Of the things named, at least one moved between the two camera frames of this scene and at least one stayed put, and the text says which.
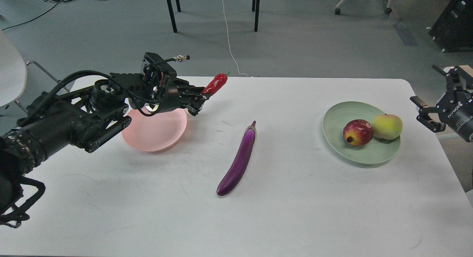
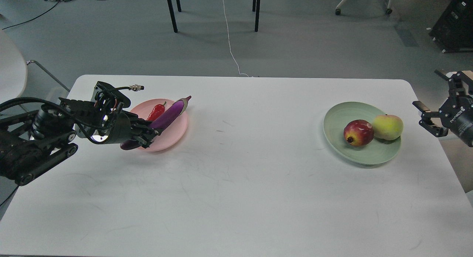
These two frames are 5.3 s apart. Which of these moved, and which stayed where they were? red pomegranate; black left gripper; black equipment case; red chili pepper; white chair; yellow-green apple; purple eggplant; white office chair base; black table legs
Moved: black left gripper; red chili pepper; purple eggplant
Stayed: black equipment case; yellow-green apple; red pomegranate; black table legs; white office chair base; white chair
